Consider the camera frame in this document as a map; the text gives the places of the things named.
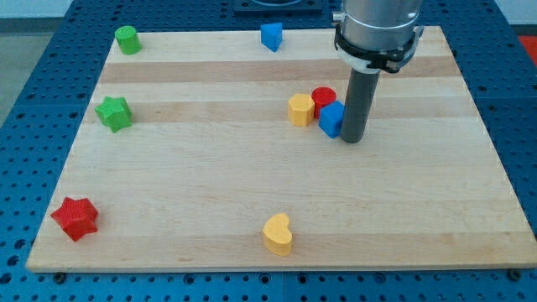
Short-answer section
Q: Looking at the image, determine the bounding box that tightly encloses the wooden board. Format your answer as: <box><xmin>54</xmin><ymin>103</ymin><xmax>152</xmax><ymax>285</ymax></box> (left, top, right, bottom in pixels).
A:
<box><xmin>27</xmin><ymin>27</ymin><xmax>536</xmax><ymax>273</ymax></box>

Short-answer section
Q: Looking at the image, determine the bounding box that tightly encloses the green cylinder block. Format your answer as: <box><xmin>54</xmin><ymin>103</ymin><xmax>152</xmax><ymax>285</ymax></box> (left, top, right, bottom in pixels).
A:
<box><xmin>114</xmin><ymin>25</ymin><xmax>142</xmax><ymax>55</ymax></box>

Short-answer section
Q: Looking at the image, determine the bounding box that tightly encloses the yellow hexagon block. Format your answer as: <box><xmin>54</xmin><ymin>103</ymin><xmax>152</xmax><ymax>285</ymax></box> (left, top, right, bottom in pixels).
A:
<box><xmin>288</xmin><ymin>94</ymin><xmax>315</xmax><ymax>127</ymax></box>

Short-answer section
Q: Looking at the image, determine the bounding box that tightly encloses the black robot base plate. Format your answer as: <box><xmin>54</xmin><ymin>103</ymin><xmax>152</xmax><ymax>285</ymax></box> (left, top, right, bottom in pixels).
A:
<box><xmin>232</xmin><ymin>0</ymin><xmax>324</xmax><ymax>13</ymax></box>

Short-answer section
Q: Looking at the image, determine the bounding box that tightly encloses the blue triangle block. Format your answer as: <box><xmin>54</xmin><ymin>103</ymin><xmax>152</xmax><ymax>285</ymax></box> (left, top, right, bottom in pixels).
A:
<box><xmin>260</xmin><ymin>23</ymin><xmax>283</xmax><ymax>52</ymax></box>

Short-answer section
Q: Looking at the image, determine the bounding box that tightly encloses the green star block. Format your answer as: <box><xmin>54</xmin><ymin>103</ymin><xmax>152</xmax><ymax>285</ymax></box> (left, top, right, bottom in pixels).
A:
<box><xmin>95</xmin><ymin>96</ymin><xmax>133</xmax><ymax>133</ymax></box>

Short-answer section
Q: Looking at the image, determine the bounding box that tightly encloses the red cylinder block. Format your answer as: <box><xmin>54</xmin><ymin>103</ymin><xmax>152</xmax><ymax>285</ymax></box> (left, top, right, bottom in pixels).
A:
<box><xmin>311</xmin><ymin>86</ymin><xmax>336</xmax><ymax>118</ymax></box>

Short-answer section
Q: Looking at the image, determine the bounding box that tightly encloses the yellow heart block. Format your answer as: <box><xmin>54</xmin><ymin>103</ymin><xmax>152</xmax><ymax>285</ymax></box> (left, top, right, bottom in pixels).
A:
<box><xmin>262</xmin><ymin>213</ymin><xmax>293</xmax><ymax>257</ymax></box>

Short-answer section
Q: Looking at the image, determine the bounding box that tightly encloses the blue cube block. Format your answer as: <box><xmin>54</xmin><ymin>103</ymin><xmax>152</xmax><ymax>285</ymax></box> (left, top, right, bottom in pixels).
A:
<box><xmin>319</xmin><ymin>101</ymin><xmax>345</xmax><ymax>138</ymax></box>

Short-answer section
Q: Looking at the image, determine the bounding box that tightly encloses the red star block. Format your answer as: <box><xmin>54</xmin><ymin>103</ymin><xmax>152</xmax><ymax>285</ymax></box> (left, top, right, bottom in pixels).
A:
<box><xmin>50</xmin><ymin>197</ymin><xmax>99</xmax><ymax>242</ymax></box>

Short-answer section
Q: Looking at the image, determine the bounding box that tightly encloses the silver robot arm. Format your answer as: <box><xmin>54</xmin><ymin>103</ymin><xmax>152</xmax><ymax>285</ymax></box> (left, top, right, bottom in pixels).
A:
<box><xmin>331</xmin><ymin>0</ymin><xmax>424</xmax><ymax>74</ymax></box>

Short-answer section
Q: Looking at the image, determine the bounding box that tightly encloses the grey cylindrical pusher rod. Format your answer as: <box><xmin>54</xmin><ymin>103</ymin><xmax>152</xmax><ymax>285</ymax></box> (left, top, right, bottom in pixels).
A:
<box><xmin>340</xmin><ymin>70</ymin><xmax>379</xmax><ymax>143</ymax></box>

